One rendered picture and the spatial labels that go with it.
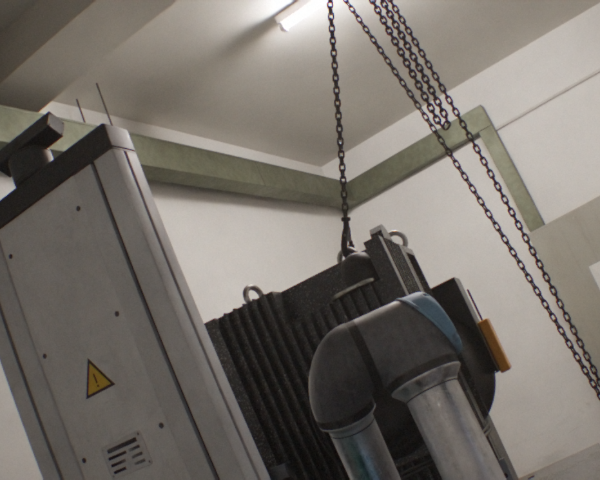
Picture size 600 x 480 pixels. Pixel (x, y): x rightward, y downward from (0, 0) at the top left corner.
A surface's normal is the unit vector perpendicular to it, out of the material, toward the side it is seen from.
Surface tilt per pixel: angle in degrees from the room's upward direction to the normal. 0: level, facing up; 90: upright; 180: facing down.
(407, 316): 65
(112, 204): 90
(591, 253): 90
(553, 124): 90
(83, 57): 180
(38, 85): 180
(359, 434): 111
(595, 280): 90
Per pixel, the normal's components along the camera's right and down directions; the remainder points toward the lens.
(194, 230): 0.81, -0.46
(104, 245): -0.40, -0.04
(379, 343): -0.06, -0.29
